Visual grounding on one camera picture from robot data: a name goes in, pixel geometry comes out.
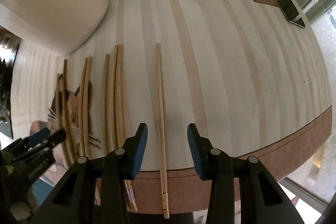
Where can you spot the beige utensil holder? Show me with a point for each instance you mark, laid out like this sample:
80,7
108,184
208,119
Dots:
58,26

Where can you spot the striped cat table mat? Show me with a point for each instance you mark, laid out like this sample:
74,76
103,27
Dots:
235,68

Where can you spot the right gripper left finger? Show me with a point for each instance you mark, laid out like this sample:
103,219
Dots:
130,156

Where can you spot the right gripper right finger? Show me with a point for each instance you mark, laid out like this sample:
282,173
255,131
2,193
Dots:
206,163

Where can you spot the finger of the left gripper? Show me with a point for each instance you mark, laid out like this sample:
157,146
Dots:
39,135
56,135

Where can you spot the black smartphone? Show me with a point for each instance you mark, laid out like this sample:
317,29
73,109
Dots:
291,12

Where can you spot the steel steamer pot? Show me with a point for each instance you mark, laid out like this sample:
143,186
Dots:
9,44

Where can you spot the black gas stove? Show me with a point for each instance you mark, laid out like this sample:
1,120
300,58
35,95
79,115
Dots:
7,67

